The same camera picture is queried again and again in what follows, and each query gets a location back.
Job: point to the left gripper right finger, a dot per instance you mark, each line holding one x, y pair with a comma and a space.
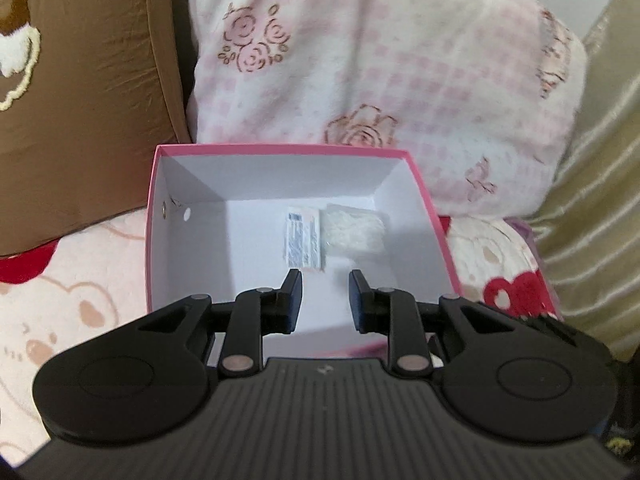
393, 313

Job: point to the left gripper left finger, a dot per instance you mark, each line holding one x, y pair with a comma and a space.
255, 314

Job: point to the clear floss pick box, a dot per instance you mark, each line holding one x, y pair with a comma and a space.
351, 232

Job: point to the white tissue packet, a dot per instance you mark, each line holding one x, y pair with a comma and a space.
302, 246

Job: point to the pink cardboard box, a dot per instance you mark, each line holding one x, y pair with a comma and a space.
223, 219

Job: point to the gold satin curtain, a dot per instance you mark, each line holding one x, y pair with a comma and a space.
587, 230

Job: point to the bear print blanket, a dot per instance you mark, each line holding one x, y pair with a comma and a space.
81, 286

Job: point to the pink checkered pillow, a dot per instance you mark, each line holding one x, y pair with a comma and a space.
482, 94

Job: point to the brown embroidered pillow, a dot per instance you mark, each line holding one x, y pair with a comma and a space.
89, 90

